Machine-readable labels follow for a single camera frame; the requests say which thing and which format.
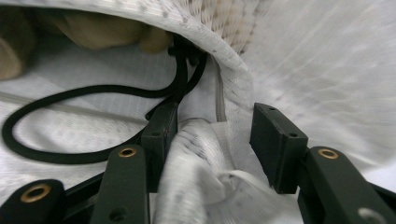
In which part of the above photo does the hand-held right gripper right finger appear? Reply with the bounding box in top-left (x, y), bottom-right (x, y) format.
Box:
top-left (249, 102), bottom-right (396, 224)

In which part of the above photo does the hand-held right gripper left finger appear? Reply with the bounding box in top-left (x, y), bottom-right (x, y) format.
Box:
top-left (90, 102), bottom-right (179, 224)

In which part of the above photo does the beige garment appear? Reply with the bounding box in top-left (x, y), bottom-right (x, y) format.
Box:
top-left (0, 8), bottom-right (176, 82)

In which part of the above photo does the black garment cord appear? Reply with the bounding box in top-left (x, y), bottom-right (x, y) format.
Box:
top-left (1, 33), bottom-right (209, 165)

